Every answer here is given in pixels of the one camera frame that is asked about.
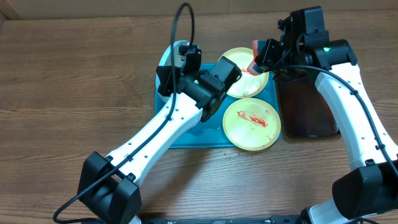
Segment light blue plate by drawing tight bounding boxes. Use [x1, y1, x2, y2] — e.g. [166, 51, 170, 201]
[159, 40, 189, 67]

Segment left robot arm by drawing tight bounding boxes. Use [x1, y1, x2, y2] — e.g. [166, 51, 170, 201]
[78, 40, 241, 223]

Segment orange green sponge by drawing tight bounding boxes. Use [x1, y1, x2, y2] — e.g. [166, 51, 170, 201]
[247, 40, 268, 76]

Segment yellow-green plate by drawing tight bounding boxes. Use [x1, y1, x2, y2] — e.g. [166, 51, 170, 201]
[220, 47, 269, 98]
[222, 98, 281, 151]

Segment teal plastic tray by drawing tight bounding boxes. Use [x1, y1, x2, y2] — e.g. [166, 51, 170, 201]
[154, 63, 279, 149]

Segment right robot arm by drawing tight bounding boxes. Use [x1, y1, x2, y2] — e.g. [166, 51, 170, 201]
[249, 6, 397, 223]

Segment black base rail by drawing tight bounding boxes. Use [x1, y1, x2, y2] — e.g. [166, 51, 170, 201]
[141, 215, 308, 224]

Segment black rectangular tray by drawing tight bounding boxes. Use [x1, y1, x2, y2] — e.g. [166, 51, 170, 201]
[273, 75, 340, 138]

